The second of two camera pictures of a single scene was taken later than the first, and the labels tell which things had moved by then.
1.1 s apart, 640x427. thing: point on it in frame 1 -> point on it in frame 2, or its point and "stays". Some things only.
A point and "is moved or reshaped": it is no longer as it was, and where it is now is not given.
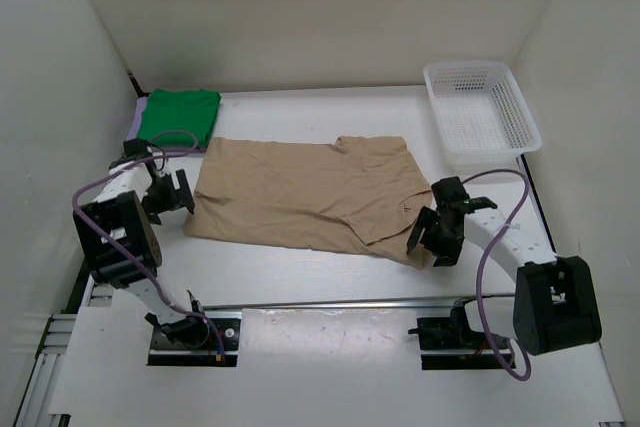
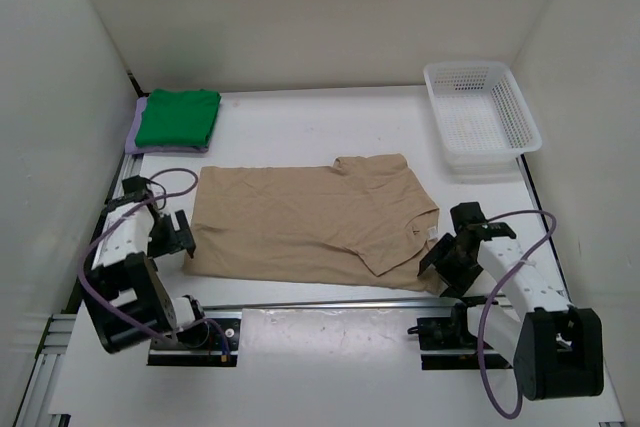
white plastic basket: (482, 119) stays
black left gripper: (183, 197) -> (182, 237)
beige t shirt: (358, 194) is moved or reshaped
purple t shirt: (164, 149) stays
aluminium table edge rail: (377, 305) stays
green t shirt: (179, 118) stays
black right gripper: (446, 253) -> (436, 255)
